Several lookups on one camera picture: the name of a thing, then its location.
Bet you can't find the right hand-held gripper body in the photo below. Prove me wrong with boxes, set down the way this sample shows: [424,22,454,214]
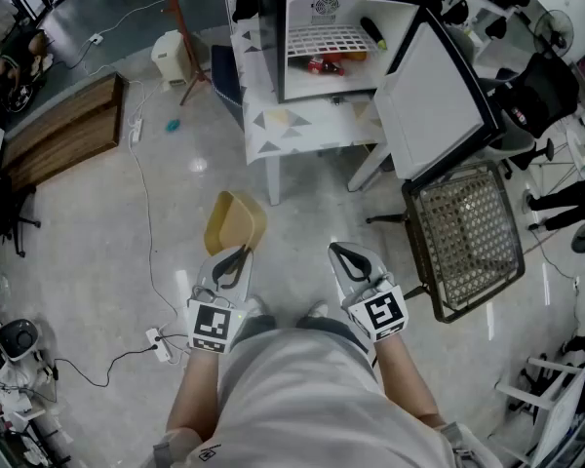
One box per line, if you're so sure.
[340,273,410,344]

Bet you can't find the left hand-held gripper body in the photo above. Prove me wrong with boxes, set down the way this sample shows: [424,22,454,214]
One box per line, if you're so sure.
[187,280,254,355]

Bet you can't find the brown cardboard box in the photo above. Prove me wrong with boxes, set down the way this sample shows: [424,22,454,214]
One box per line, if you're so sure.
[203,190,268,258]

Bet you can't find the black mini fridge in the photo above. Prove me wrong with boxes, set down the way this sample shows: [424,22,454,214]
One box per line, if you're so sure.
[255,0,508,184]

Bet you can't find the person's right forearm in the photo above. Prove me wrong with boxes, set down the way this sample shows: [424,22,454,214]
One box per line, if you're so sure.
[372,336,445,428]

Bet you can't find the person's left forearm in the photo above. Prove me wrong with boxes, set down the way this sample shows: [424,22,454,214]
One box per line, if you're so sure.
[165,346,220,441]

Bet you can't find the person's left white shoe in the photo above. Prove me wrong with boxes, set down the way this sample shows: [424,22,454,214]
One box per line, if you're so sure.
[245,293,268,319]

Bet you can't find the person's dark trousers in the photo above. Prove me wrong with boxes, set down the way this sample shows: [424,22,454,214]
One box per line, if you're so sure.
[243,313,371,360]

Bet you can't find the black mesh basket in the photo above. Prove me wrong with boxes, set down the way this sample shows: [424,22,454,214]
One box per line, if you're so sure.
[365,160,527,325]

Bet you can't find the person's white shirt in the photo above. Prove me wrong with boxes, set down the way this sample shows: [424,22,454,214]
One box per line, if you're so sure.
[153,329,503,468]

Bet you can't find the table with triangle-patterned cloth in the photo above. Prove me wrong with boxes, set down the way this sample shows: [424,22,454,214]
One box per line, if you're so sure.
[229,29,396,208]

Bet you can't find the white stool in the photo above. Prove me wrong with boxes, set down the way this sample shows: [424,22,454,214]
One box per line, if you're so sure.
[495,353,585,460]

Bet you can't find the grey armchair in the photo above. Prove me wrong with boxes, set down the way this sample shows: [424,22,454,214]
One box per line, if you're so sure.
[482,117,538,166]

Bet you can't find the white and black device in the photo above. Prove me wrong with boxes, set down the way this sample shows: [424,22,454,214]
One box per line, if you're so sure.
[0,318,42,364]

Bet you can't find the brown wooden platform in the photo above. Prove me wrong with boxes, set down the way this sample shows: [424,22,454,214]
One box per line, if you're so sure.
[0,71,129,193]

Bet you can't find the white trash bin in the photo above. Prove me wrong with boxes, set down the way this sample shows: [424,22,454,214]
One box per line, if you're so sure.
[150,30,195,88]

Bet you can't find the red coat stand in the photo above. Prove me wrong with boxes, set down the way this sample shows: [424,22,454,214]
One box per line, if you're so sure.
[159,0,212,107]

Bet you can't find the black mesh office chair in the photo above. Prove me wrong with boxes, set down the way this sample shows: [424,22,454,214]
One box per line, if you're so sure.
[494,52,581,139]

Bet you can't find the black standing fan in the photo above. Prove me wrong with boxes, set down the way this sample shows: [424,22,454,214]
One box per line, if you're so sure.
[532,9,575,59]

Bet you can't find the long white floor cable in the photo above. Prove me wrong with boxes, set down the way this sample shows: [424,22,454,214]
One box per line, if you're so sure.
[125,79,182,320]

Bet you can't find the black floor cable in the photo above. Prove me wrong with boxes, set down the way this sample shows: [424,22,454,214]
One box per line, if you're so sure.
[53,332,190,389]

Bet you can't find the white wire fridge shelf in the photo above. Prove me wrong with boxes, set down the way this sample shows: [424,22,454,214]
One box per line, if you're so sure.
[286,23,382,59]

